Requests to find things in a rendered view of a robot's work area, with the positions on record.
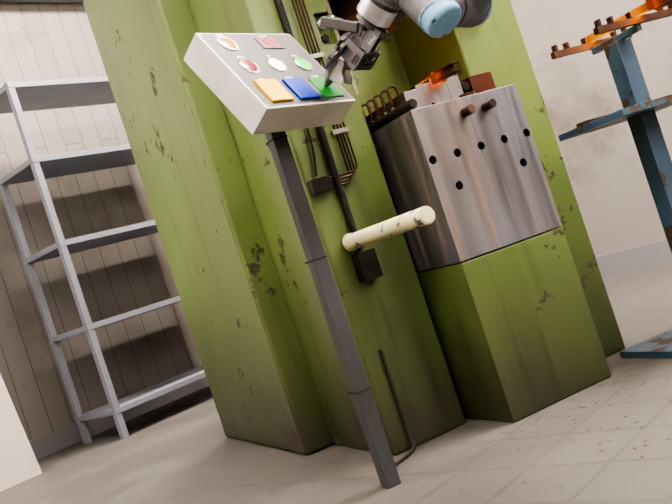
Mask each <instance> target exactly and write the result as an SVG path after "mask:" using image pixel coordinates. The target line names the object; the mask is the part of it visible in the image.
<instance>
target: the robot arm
mask: <svg viewBox="0 0 672 504"><path fill-rule="evenodd" d="M492 7H493V2H492V0H360V2H359V4H358V6H357V11H358V14H357V16H356V17H357V19H358V20H359V21H354V20H348V19H343V18H337V17H336V16H335V15H328V16H327V17H325V16H322V17H321V19H320V26H321V27H325V28H327V29H328V30H335V29H336V30H342V31H347V32H346V33H345V34H344V35H342V36H341V37H340V39H339V40H338V41H337V43H336V44H335V45H334V48H333V49H332V50H331V52H330V54H329V56H328V58H327V61H326V65H325V74H324V85H325V86H326V87H329V86H330V85H331V84H332V83H334V82H335V83H337V84H338V85H342V84H343V83H346V84H348V85H349V84H351V83H352V82H353V77H352V74H351V69H352V70H353V71H357V70H371V69H372V67H373V66H374V64H375V62H376V61H377V59H378V57H379V56H380V54H381V53H380V52H379V50H378V49H377V46H378V45H379V43H380V41H381V40H382V38H387V36H388V35H389V32H388V31H387V30H386V29H385V28H389V27H390V25H391V23H392V22H393V20H394V18H395V17H396V15H397V13H398V12H399V11H400V9H402V10H403V11H404V12H405V13H406V14H407V15H408V16H409V17H410V18H411V19H412V20H413V21H414V22H415V23H416V24H417V25H419V26H420V28H421V29H422V31H424V32H425V33H427V34H428V35H430V36H431V37H434V38H440V37H443V36H445V35H447V34H449V33H450V32H451V31H452V30H453V29H454V28H461V27H463V28H472V27H475V26H479V25H481V24H483V23H484V22H485V21H486V20H487V19H488V18H489V16H490V14H491V12H492ZM340 56H341V57H340Z"/></svg>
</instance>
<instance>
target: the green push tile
mask: <svg viewBox="0 0 672 504"><path fill-rule="evenodd" d="M308 80H309V81H310V82H311V83H312V84H313V85H314V86H315V87H316V88H317V89H318V90H319V91H320V92H321V93H322V94H323V95H324V96H325V97H326V98H333V97H344V94H343V93H342V92H341V91H340V90H339V89H338V88H337V87H336V86H335V85H334V84H333V83H332V84H331V85H330V86H329V87H326V86H325V85H324V77H319V78H308Z"/></svg>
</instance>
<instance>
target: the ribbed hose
mask: <svg viewBox="0 0 672 504"><path fill-rule="evenodd" d="M274 3H275V6H276V9H277V12H278V15H279V17H280V21H281V24H282V27H283V30H284V33H285V34H290V35H291V36H292V37H293V33H292V30H291V27H290V24H289V21H288V19H287V15H286V12H285V9H284V6H283V3H282V1H281V0H274ZM293 38H294V37H293ZM316 129H317V132H318V136H319V137H320V138H319V139H320V142H321V145H322V147H323V150H324V154H325V155H326V156H325V157H326V160H327V162H328V163H327V164H328V165H329V166H328V167H329V170H331V171H330V172H331V175H332V176H333V179H334V181H333V182H334V183H335V184H334V185H335V186H337V187H336V190H337V193H338V196H339V198H340V199H339V200H340V203H341V205H342V208H343V211H344V213H345V214H344V215H345V216H346V217H345V218H346V221H347V223H348V226H349V229H350V231H351V232H350V233H354V232H357V231H358V230H357V228H356V227H357V226H356V225H355V224H356V223H355V221H354V218H353V215H352V213H351V212H352V211H351V210H350V209H351V208H350V205H349V203H348V200H347V197H346V195H345V194H346V193H345V192H344V191H345V190H344V187H343V185H342V182H341V178H340V177H339V176H340V175H339V172H338V170H337V167H336V164H335V160H334V159H333V158H334V157H333V154H332V152H331V149H330V145H329V144H328V143H329V142H328V139H327V136H326V134H325V131H324V127H323V126H319V127H316ZM356 249H357V250H356V251H357V253H355V254H352V255H351V258H352V261H353V264H354V267H355V270H356V273H357V276H358V279H359V282H360V283H362V282H366V281H369V280H372V279H375V278H377V277H380V276H383V273H382V270H381V267H380V264H379V261H378V258H377V254H376V251H375V248H370V249H367V250H364V248H363V246H362V247H359V248H356Z"/></svg>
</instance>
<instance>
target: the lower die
mask: <svg viewBox="0 0 672 504"><path fill-rule="evenodd" d="M462 94H464V93H463V90H462V87H461V84H460V81H459V78H458V75H455V76H451V77H449V78H447V81H445V82H442V83H438V84H434V85H432V83H431V80H430V79H428V80H426V81H425V82H423V83H422V84H420V85H416V86H414V87H412V88H411V89H409V90H408V91H406V92H403V93H401V94H400V95H398V96H397V97H395V98H394V99H392V103H393V106H394V107H395V108H397V107H398V106H400V105H401V104H403V103H405V102H406V101H408V100H409V99H415V100H416V101H417V107H416V108H415V109H417V108H421V107H425V106H429V105H432V103H435V104H437V103H441V102H445V101H449V100H453V99H457V98H459V95H462ZM385 107H386V110H387V112H388V113H389V112H390V111H392V110H391V105H390V102H387V103H386V104H385ZM378 111H379V114H380V116H381V117H382V116H384V115H385V114H384V110H383V107H382V106H381V107H380V108H378ZM371 114H372V117H373V120H374V121H376V120H378V118H377V117H378V116H377V113H376V110H375V111H374V112H372V113H371ZM365 119H366V122H367V124H368V125H370V124H371V119H370V116H369V115H368V116H366V117H365Z"/></svg>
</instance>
